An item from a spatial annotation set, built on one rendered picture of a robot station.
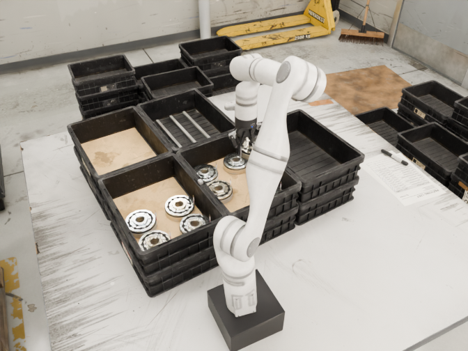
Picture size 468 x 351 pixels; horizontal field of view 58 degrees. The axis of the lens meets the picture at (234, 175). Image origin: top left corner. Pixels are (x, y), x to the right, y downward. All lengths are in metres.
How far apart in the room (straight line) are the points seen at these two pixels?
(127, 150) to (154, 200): 0.34
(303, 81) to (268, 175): 0.23
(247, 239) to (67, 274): 0.76
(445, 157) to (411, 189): 0.86
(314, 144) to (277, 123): 0.85
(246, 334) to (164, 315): 0.28
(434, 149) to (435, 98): 0.64
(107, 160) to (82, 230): 0.30
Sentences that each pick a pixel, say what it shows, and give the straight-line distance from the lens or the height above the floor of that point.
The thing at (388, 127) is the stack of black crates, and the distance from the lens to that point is 3.11.
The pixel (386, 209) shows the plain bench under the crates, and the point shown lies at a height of 0.70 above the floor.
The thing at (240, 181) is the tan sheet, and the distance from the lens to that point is 1.62.
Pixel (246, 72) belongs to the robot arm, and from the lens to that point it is 1.26.
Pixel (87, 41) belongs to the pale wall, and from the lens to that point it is 4.69.
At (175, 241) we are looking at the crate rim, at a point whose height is 0.93.
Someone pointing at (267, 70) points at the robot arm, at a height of 1.37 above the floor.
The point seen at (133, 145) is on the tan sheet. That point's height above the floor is 0.83.
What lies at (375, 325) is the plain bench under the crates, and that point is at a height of 0.70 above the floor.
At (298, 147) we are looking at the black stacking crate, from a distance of 1.81.
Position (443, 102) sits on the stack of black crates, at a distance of 3.32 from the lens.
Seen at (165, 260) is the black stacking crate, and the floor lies 0.85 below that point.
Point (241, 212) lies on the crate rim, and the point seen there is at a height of 0.93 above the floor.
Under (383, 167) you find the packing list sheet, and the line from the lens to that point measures 2.00.
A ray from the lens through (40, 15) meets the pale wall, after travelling 4.57.
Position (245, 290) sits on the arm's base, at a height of 0.91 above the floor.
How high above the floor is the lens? 1.89
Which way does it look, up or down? 40 degrees down
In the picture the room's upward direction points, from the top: straight up
